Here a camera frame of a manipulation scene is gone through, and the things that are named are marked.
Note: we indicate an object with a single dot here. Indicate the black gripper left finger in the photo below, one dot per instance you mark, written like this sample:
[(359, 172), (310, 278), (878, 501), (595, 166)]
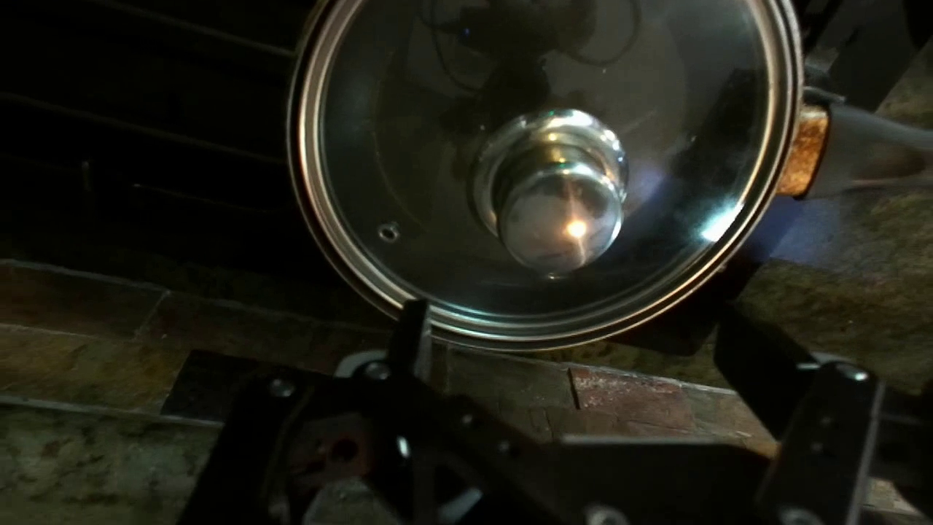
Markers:
[(468, 439)]

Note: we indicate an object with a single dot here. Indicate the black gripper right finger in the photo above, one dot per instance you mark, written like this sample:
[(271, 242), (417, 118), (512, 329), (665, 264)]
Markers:
[(821, 448)]

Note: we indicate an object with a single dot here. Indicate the glass lid with metal knob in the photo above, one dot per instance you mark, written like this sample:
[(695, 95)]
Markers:
[(417, 147)]

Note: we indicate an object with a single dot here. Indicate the black gas stove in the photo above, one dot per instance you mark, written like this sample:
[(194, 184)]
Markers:
[(147, 147)]

